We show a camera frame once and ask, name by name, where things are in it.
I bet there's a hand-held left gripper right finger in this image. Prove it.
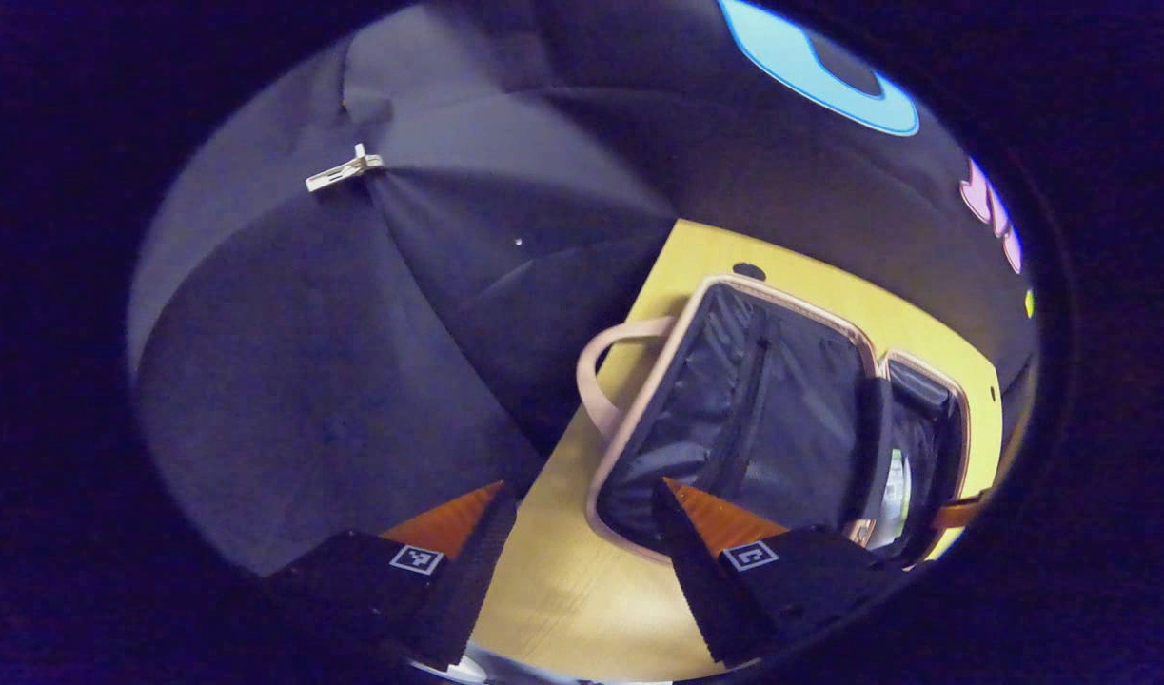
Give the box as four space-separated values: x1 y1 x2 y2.
650 476 916 667

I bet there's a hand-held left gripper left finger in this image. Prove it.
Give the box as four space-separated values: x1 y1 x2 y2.
258 480 518 672

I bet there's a white cream tube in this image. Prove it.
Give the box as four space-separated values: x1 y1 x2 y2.
877 447 916 553

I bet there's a pink suitcase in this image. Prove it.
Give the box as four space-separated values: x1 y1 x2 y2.
577 274 973 572

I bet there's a black backdrop cloth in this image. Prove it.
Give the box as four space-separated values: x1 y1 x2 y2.
129 0 1039 572

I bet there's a beige plastic clip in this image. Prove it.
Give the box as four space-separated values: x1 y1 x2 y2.
306 143 385 194

